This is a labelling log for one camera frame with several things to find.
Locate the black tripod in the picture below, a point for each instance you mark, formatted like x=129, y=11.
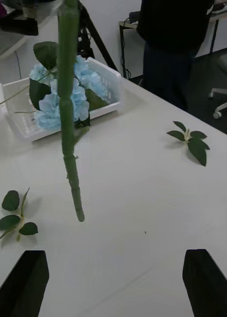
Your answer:
x=98, y=37

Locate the red rose with stem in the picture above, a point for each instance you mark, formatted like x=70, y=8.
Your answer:
x=66, y=74

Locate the large pale blue flower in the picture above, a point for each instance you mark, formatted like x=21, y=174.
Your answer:
x=47, y=104

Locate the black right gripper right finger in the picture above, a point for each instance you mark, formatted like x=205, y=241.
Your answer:
x=207, y=287

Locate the white slotted plastic box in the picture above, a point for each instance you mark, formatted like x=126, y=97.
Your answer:
x=110, y=81

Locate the white desk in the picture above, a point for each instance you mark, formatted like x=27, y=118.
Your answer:
x=9, y=44

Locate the office chair with white base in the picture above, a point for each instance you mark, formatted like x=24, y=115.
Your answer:
x=217, y=115

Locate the black-framed desk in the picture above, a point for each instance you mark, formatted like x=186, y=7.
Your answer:
x=122, y=44

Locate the person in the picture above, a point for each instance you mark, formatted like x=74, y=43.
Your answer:
x=172, y=24

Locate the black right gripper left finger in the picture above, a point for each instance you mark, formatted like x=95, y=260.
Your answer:
x=21, y=292

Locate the loose green leaf twig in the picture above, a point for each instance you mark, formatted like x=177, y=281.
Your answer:
x=198, y=151
x=10, y=201

